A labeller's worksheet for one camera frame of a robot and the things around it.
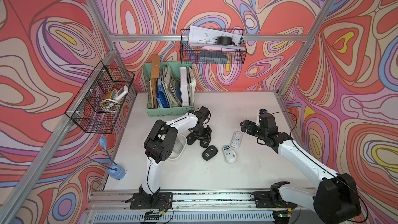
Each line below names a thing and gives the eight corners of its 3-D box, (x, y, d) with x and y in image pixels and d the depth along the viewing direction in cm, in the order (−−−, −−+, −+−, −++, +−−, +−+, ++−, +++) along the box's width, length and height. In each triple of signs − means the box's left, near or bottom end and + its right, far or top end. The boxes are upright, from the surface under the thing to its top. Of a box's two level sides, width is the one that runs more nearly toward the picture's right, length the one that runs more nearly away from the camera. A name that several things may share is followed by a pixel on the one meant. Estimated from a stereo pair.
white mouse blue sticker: (227, 164, 86) (228, 162, 84) (221, 148, 93) (222, 146, 90) (237, 162, 87) (239, 159, 85) (231, 146, 94) (232, 143, 91)
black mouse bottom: (205, 162, 87) (206, 160, 85) (200, 155, 90) (200, 153, 88) (218, 151, 91) (219, 149, 89) (212, 145, 94) (213, 143, 91)
